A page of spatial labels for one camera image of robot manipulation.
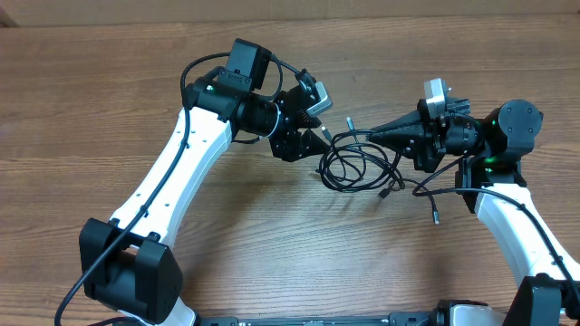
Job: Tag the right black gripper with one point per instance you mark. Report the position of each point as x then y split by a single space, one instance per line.
421 134

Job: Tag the brown cardboard backdrop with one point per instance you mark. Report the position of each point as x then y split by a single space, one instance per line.
35 13

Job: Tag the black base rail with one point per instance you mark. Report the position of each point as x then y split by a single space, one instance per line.
391 319

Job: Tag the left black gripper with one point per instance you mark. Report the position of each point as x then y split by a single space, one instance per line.
288 145

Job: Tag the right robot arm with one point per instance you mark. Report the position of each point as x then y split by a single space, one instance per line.
488 156

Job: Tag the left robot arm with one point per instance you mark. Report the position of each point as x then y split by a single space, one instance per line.
127 262

